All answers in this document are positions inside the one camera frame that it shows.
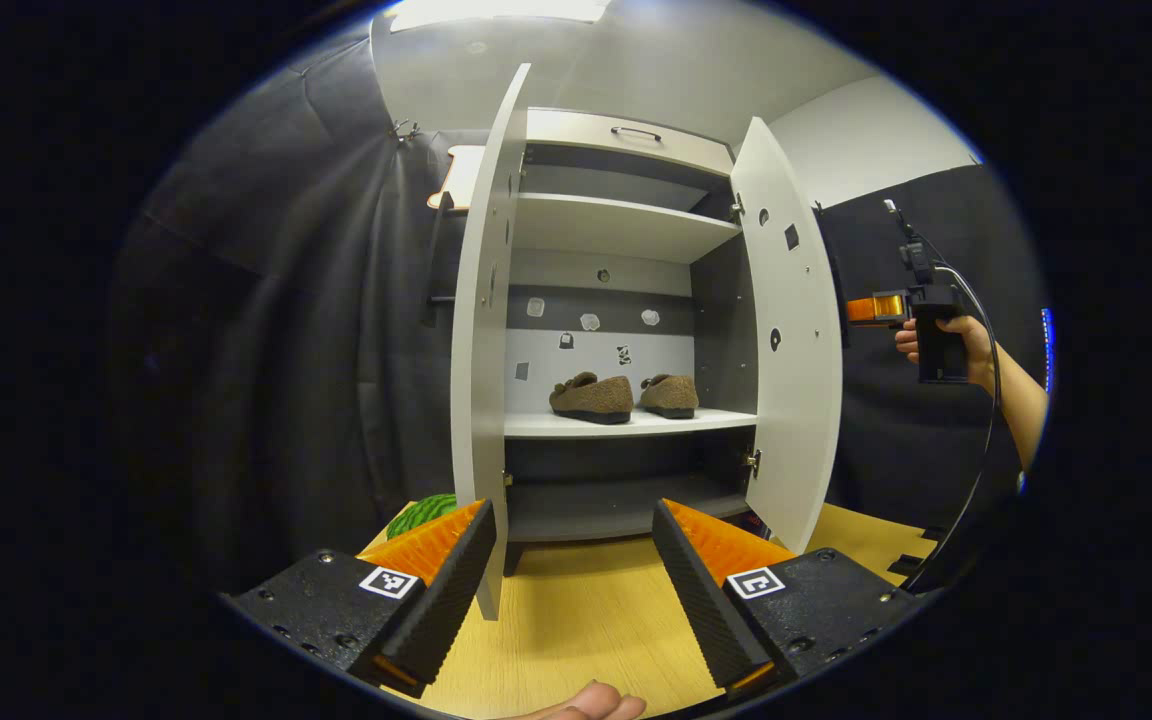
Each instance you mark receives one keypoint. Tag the metal cloth clip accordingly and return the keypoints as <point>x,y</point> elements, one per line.
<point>401,130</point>

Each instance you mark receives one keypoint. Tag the watermelon slice toy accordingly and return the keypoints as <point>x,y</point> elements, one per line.
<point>416,515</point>

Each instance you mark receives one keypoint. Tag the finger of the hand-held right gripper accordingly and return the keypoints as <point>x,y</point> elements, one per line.
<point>881,308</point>

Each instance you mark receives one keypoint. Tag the brown fuzzy shoe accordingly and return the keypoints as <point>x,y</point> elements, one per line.
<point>596,398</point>
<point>671,395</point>

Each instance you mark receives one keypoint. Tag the white shoe cabinet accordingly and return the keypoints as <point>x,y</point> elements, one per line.
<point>596,350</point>

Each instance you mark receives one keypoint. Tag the white shoe cabinet door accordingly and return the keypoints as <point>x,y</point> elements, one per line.
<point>481,350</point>
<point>796,400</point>

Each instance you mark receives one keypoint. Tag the black backdrop cloth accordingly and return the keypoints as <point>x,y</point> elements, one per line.
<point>886,430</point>
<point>266,330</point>

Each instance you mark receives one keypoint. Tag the white cabinet drawer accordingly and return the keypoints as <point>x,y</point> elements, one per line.
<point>576,130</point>

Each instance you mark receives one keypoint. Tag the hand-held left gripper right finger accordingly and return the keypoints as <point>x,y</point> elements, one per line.
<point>701,595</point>

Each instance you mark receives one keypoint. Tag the white cabinet shelf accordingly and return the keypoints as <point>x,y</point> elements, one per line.
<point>616,228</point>
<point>536,425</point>

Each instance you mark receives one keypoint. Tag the ceiling light panel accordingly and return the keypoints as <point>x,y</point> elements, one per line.
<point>496,12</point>

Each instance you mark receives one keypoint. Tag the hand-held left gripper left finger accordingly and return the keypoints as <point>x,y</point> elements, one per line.
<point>451,595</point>

